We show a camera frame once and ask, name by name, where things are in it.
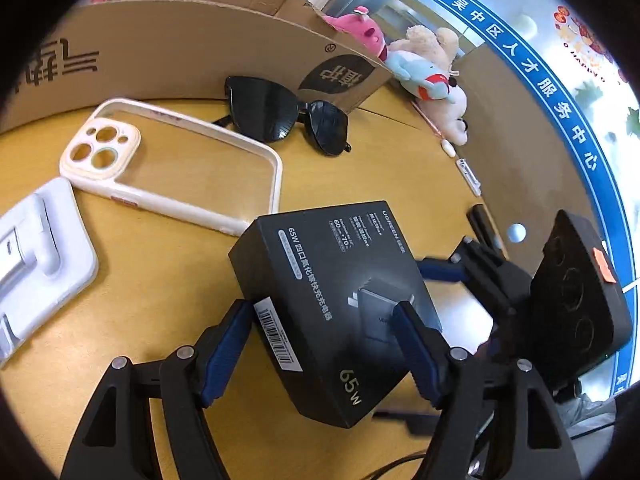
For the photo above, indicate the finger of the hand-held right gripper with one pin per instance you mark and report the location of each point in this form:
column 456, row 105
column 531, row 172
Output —
column 442, row 270

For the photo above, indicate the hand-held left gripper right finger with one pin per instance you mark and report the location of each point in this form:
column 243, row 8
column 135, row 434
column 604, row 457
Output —
column 417, row 350

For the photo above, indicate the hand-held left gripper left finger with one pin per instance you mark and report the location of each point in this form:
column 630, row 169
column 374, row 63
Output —
column 227, row 345

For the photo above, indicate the black charger box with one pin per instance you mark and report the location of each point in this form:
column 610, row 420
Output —
column 330, row 310

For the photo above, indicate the wooden desktop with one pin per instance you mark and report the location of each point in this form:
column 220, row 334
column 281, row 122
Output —
column 165, row 270

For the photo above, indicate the black pen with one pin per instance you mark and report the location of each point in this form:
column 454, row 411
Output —
column 482, row 227

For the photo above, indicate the white round knob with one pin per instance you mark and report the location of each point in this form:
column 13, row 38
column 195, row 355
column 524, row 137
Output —
column 516, row 232

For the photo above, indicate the small white rectangular case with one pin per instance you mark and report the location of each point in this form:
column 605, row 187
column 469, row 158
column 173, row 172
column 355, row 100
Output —
column 468, row 176

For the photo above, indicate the small white capsule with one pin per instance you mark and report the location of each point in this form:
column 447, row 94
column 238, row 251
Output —
column 447, row 147

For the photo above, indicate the thin pink stick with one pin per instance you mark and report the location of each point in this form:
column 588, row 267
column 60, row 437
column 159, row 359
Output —
column 426, row 119

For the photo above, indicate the white plush toy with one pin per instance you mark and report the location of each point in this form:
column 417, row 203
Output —
column 450, row 115

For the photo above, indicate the white clear phone case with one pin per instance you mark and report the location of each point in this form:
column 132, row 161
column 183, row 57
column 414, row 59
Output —
column 170, row 160

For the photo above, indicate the blue and red plush toy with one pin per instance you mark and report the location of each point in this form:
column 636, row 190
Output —
column 417, row 77

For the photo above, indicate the white phone stand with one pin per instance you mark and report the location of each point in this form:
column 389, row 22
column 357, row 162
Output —
column 45, row 260

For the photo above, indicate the beige plush toy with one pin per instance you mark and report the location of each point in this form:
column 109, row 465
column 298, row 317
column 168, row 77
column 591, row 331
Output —
column 425, row 40

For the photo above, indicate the black sunglasses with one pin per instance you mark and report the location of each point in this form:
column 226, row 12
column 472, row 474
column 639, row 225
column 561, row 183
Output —
column 265, row 107

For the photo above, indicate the pink plush toy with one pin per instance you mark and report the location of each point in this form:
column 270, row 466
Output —
column 357, row 27

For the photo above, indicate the colourful window sticker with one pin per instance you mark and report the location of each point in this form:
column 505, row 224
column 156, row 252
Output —
column 582, row 30

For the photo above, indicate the large cardboard box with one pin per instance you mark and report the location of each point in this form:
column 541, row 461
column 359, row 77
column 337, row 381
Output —
column 190, row 45

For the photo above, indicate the blue wall banner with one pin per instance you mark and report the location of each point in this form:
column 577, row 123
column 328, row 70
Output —
column 555, row 95

